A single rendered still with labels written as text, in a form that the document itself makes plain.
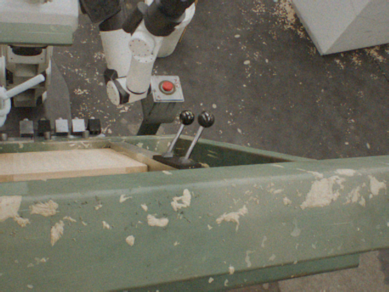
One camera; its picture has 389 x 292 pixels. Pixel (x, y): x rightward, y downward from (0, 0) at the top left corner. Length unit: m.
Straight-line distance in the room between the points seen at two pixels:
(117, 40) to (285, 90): 2.03
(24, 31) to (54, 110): 2.06
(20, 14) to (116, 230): 1.02
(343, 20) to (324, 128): 0.75
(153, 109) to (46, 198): 1.38
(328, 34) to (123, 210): 3.21
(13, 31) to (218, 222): 0.28
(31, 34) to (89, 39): 2.57
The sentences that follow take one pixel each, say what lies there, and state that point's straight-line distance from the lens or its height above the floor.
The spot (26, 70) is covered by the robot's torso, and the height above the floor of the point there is 0.70.
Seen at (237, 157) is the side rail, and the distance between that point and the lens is 1.25.
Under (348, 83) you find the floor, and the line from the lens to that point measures 3.67.
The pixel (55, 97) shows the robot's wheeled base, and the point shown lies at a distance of 2.60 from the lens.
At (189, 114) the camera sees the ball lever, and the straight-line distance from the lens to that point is 1.11.
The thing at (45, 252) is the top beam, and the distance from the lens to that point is 0.44.
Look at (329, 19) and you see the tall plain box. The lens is 3.56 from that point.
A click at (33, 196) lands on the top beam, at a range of 0.43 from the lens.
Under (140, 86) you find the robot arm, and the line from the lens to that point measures 1.41.
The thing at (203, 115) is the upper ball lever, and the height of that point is 1.56.
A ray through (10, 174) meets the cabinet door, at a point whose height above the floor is 1.30.
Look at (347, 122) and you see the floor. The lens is 3.45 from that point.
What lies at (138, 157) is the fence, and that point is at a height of 1.23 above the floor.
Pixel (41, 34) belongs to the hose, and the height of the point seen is 1.96.
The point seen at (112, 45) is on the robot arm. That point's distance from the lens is 1.46.
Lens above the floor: 2.35
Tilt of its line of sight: 57 degrees down
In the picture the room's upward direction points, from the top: 33 degrees clockwise
